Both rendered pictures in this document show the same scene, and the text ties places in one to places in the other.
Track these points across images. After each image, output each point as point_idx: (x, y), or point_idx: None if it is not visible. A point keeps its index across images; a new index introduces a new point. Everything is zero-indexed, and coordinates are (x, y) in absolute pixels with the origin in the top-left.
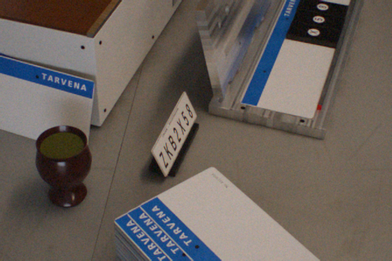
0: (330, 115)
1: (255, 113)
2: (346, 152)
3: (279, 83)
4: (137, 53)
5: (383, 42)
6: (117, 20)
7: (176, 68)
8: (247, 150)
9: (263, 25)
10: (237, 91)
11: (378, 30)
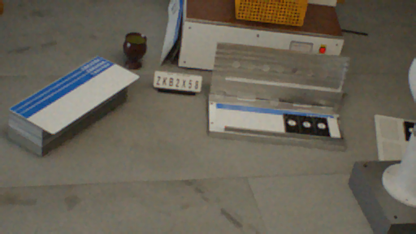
0: (225, 135)
1: (210, 107)
2: (201, 144)
3: (240, 114)
4: None
5: (313, 159)
6: (210, 30)
7: None
8: (187, 111)
9: (290, 107)
10: (224, 101)
11: (325, 158)
